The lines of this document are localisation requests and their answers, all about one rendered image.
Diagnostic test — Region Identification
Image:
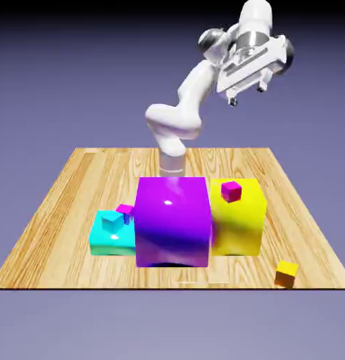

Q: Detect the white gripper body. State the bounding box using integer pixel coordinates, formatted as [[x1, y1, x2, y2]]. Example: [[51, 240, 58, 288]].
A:
[[216, 34, 288, 100]]

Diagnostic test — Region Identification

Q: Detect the large cyan box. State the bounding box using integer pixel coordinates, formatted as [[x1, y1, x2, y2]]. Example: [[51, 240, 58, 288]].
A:
[[89, 210, 137, 256]]

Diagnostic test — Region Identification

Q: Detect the large purple box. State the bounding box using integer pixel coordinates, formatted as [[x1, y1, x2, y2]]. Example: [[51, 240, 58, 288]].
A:
[[134, 176, 213, 269]]

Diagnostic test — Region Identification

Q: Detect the small cyan cube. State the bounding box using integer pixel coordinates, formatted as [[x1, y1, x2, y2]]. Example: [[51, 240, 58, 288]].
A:
[[101, 212, 125, 233]]

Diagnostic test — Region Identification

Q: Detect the large yellow box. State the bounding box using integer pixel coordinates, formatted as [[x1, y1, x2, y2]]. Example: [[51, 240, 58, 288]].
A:
[[208, 178, 268, 257]]

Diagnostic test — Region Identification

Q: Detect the small yellow cube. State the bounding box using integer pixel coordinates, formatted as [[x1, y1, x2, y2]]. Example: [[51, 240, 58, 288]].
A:
[[274, 260, 299, 290]]

